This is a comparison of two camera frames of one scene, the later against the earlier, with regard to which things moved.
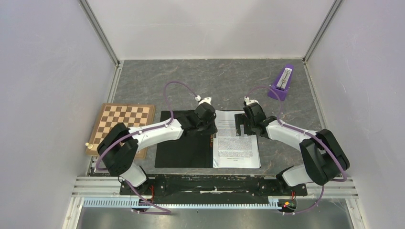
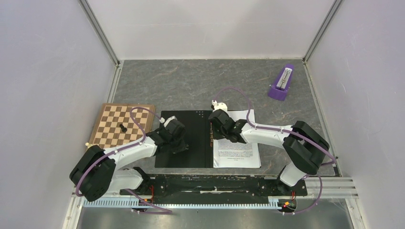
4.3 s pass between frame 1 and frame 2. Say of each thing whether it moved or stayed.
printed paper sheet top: stayed
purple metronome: stayed
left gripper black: moved
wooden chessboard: stayed
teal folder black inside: stayed
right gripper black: moved
